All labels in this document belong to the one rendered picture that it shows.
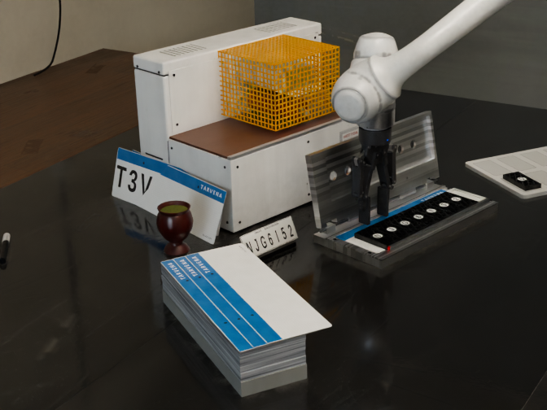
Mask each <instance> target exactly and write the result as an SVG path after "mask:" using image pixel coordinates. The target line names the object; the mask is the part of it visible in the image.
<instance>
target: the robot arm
mask: <svg viewBox="0 0 547 410"><path fill-rule="evenodd" d="M513 1H514V0H465V1H464V2H462V3H461V4H460V5H458V6H457V7H456V8H454V9H453V10H452V11H450V12H449V13H448V14H447V15H446V16H445V17H444V18H442V19H441V20H440V21H438V22H437V23H436V24H434V25H433V26H432V27H431V28H429V29H428V30H427V31H426V32H425V33H424V34H422V35H421V36H420V37H418V38H417V39H415V40H414V41H412V42H411V43H409V44H408V45H407V46H406V47H404V48H403V49H401V50H399V51H398V49H397V46H396V41H395V39H394V37H392V36H390V35H387V34H386V33H367V34H365V35H362V36H360V37H359V39H358V41H357V44H356V47H355V50H354V52H353V60H352V62H351V66H350V68H349V69H348V70H347V71H346V72H345V73H344V74H343V75H342V76H341V77H340V78H339V79H338V80H337V81H336V82H335V85H334V87H333V90H332V93H331V104H332V107H333V108H334V109H335V111H336V113H337V114H338V116H339V117H340V119H341V120H343V121H345V122H348V123H351V124H357V125H358V126H359V129H358V140H359V142H360V143H361V151H360V154H359V155H358V156H357V157H356V156H353V157H352V196H353V197H356V198H358V210H359V222H360V223H362V224H365V225H370V197H369V196H368V193H369V189H370V182H371V178H372V174H373V171H374V170H375V168H377V171H378V175H379V182H380V185H381V186H378V199H377V214H379V215H381V216H386V217H387V216H388V208H389V192H390V190H392V189H393V188H394V185H392V184H396V149H397V145H395V144H391V143H390V142H391V140H392V126H393V125H394V124H395V107H396V99H397V98H398V97H400V95H401V88H402V85H403V84H404V83H405V81H406V80H407V79H409V78H410V77H411V76H412V75H413V74H414V73H415V72H417V71H418V70H419V69H420V68H422V67H423V66H425V65H426V64H427V63H429V62H430V61H432V60H433V59H434V58H435V57H436V56H438V55H439V54H441V53H442V52H443V51H445V50H446V49H448V48H449V47H450V46H451V45H453V44H454V43H455V42H457V41H458V40H460V39H461V38H462V37H464V36H465V35H467V34H468V33H469V32H470V31H472V30H473V29H474V28H476V27H477V26H479V25H480V24H482V23H483V22H484V21H485V20H487V19H488V18H489V17H491V16H492V15H494V14H495V13H497V12H498V11H499V10H500V9H502V8H503V7H505V6H506V5H508V4H509V3H511V2H513ZM367 164H368V165H367ZM369 165H371V166H369ZM390 177H392V178H390Z"/></svg>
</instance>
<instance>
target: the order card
mask: <svg viewBox="0 0 547 410"><path fill-rule="evenodd" d="M297 238H298V235H297V232H296V230H295V226H294V223H293V220H292V218H291V216H288V217H286V218H284V219H281V220H278V221H276V222H274V223H272V224H270V225H266V226H265V227H262V228H260V229H257V230H255V231H252V232H250V233H247V234H245V235H243V236H241V237H240V241H241V243H242V244H243V245H244V246H245V247H246V248H248V249H249V250H250V251H251V252H252V253H253V254H254V255H255V256H258V255H261V254H263V253H265V252H267V251H270V250H273V249H274V248H276V247H279V246H281V245H283V244H286V243H288V242H291V241H293V240H295V239H297Z"/></svg>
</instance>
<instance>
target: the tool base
mask: <svg viewBox="0 0 547 410"><path fill-rule="evenodd" d="M437 181H438V180H437V179H435V180H433V181H432V180H429V179H427V183H425V184H423V185H420V186H419V187H417V188H416V193H414V194H411V195H409V196H407V197H405V198H402V199H399V198H400V196H399V195H398V196H396V197H394V198H391V199H389V208H388V212H391V211H394V210H396V209H397V208H399V207H403V206H404V205H406V204H408V203H411V202H413V201H415V200H417V199H420V198H422V197H424V196H426V195H429V194H431V193H433V192H436V191H437V190H448V189H447V187H445V185H437V184H434V183H435V182H437ZM497 208H498V202H495V201H490V202H489V203H486V204H484V205H483V206H481V207H478V208H476V209H475V210H473V211H470V212H467V213H466V214H464V215H462V216H459V217H458V218H456V219H454V220H451V221H450V222H448V223H446V224H444V225H441V226H440V227H438V228H436V229H433V230H432V231H429V232H427V233H425V234H423V235H421V236H419V237H417V238H415V239H413V240H411V241H409V242H407V243H405V244H403V245H401V246H399V247H397V248H395V249H393V250H391V251H389V250H385V251H383V252H381V253H379V254H377V253H374V252H373V251H368V250H366V249H364V248H362V247H359V246H356V245H353V244H351V243H349V242H345V241H344V240H341V239H338V238H336V236H338V235H340V234H342V233H345V232H347V231H349V230H351V229H354V228H356V227H357V226H360V225H363V224H362V223H360V222H359V218H358V219H355V220H353V221H351V222H347V221H348V218H346V219H344V220H341V221H339V222H337V223H335V224H333V223H330V222H328V223H326V224H327V227H325V228H323V229H320V230H319V232H318V233H315V234H314V235H313V241H314V242H315V243H318V244H320V245H323V246H326V247H328V248H330V249H332V250H335V251H338V252H340V253H343V254H345V255H348V256H351V257H352V258H355V259H357V260H360V261H363V262H365V263H367V264H371V265H373V266H375V267H377V268H381V269H382V268H385V267H387V266H388V265H390V264H393V263H395V262H396V261H398V260H401V259H403V258H405V257H406V256H408V255H411V254H413V253H414V252H416V251H419V250H421V249H422V248H424V247H426V246H429V245H431V244H432V243H434V242H437V241H439V240H440V239H442V238H445V237H447V236H449V235H450V234H452V233H455V232H457V231H458V230H459V229H462V228H464V227H466V226H467V225H470V224H472V223H474V222H476V221H477V220H480V219H482V218H484V217H485V216H488V215H490V214H492V213H494V212H496V211H497ZM380 216H381V215H379V214H377V205H375V206H373V207H371V208H370V220H373V219H376V218H378V217H380ZM334 238H336V239H337V240H333V239H334ZM368 252H372V253H371V254H369V253H368Z"/></svg>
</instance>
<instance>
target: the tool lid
mask: <svg viewBox="0 0 547 410"><path fill-rule="evenodd" d="M412 140H413V141H414V147H413V148H411V146H410V143H411V141H412ZM390 143H391V144H395V145H397V149H396V184H392V185H394V188H393V189H392V190H390V192H389V199H390V198H393V197H396V196H398V195H399V196H400V198H399V199H402V198H405V197H407V196H409V195H411V194H414V193H416V187H418V186H420V185H423V184H425V183H427V178H429V177H430V179H436V178H438V177H440V174H439V168H438V161H437V154H436V148H435V134H434V128H433V121H432V114H431V111H424V112H421V113H419V114H417V115H414V116H410V117H408V118H405V119H403V120H399V121H397V122H395V124H394V125H393V126H392V140H391V142H390ZM399 145H400V146H401V152H400V153H399V152H398V146H399ZM360 151H361V143H360V142H359V140H358V136H357V137H353V138H350V139H348V140H346V141H343V142H340V143H337V144H334V145H333V146H328V147H327V148H324V149H321V150H318V151H315V152H313V153H311V154H308V155H306V156H305V160H306V165H307V170H308V176H309V185H310V191H311V196H312V201H313V211H314V216H315V222H316V227H317V228H318V229H323V228H325V227H327V224H326V222H328V221H333V222H338V221H341V220H343V219H346V218H348V221H347V222H351V221H353V220H355V219H358V218H359V210H358V198H356V197H353V196H352V157H353V156H356V157H357V156H358V155H359V154H360ZM346 166H348V174H345V173H344V169H345V167H346ZM331 172H334V174H335V177H334V179H333V180H331V179H330V174H331ZM378 186H381V185H380V182H379V175H378V171H377V168H375V170H374V171H373V174H372V178H371V182H370V189H369V193H368V196H369V197H370V207H373V206H375V205H377V199H378Z"/></svg>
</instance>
